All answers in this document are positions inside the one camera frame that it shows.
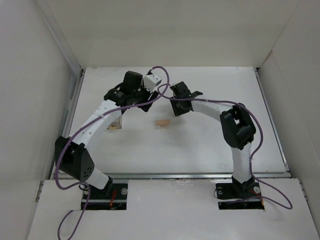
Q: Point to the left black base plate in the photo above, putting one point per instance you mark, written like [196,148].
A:
[116,200]

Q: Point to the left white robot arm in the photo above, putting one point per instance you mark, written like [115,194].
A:
[73,153]

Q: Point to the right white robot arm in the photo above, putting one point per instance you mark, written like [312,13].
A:
[237,127]

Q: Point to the long rectangular wood block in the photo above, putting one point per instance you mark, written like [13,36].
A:
[166,122]

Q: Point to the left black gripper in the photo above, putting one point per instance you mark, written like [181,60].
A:
[146,100]

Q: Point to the aluminium front rail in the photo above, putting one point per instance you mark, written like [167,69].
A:
[277,175]

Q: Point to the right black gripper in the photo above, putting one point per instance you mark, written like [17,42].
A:
[178,105]

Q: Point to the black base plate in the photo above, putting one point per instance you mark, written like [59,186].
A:
[116,200]
[230,199]

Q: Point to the clear plastic box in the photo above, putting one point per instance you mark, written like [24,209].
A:
[117,122]

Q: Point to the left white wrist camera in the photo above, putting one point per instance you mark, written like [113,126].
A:
[151,81]

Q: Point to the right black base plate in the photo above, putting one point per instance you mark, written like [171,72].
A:
[230,199]

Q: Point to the white front cover board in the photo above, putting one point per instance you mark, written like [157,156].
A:
[174,210]

